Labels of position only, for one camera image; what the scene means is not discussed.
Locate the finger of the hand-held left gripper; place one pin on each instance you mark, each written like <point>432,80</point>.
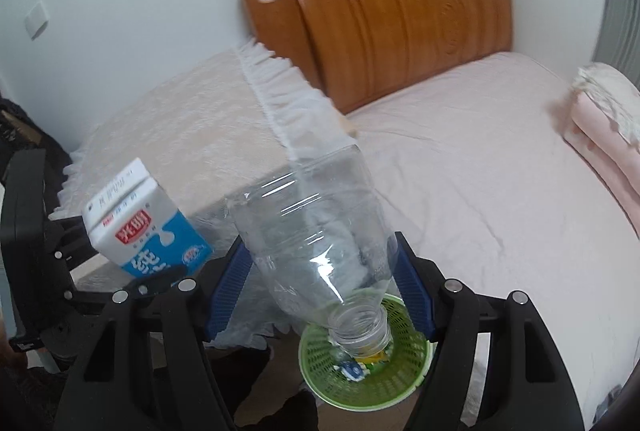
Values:
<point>67,238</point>
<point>155,283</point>

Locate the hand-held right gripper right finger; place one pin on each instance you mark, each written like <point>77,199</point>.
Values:
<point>412,291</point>

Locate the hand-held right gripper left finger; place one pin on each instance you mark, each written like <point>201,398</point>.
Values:
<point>227,291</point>

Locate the blue and white milk carton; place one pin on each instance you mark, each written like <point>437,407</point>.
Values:
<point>145,231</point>

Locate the green perforated plastic basket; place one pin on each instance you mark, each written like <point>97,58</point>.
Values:
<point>405,376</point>

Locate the clear plastic bottle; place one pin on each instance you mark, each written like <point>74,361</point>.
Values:
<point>310,236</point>

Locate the dark cloth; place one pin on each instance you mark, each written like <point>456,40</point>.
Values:
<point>56,161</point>

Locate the person's dark-clothed leg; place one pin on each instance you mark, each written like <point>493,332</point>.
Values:
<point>260,391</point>

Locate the bed with pink sheet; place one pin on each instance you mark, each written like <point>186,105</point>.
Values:
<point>475,186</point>

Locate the white lace tablecloth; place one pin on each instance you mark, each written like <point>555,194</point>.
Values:
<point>175,136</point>

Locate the folded pink blanket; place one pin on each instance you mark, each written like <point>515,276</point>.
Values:
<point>600,146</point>

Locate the wooden headboard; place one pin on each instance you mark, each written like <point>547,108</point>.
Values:
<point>390,36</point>

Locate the white frilled pillow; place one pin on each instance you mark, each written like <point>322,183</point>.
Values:
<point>610,91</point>

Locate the grey striped curtain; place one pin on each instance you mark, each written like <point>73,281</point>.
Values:
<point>620,21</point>

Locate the white wall switch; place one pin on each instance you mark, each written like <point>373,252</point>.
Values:
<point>36,20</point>

